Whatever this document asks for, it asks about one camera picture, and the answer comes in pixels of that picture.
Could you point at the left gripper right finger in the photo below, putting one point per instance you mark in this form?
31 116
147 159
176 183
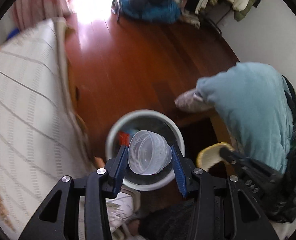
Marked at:
223 208

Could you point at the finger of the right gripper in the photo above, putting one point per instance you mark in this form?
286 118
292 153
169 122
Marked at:
240 162

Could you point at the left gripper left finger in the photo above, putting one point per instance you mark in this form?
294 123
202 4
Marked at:
58 215

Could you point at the yellow banana peel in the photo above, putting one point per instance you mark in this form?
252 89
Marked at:
210 156

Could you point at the clear plastic cup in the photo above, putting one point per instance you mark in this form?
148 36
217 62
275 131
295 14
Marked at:
148 153

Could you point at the red soda can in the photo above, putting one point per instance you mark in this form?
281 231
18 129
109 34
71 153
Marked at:
124 138

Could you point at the white trash bin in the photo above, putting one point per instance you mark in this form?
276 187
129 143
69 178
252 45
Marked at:
151 121

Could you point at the person leg black pants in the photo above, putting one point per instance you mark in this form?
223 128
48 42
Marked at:
169 223

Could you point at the light blue blanket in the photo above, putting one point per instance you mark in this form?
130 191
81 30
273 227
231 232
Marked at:
250 99

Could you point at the white checkered tablecloth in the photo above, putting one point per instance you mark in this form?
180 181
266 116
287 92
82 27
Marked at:
42 138

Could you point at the blue cap bottle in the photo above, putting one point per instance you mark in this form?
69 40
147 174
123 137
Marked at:
13 33

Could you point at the blue clothes pile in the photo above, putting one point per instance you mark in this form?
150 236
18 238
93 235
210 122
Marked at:
164 11

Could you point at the pink floral curtain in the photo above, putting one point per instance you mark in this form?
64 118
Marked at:
27 13

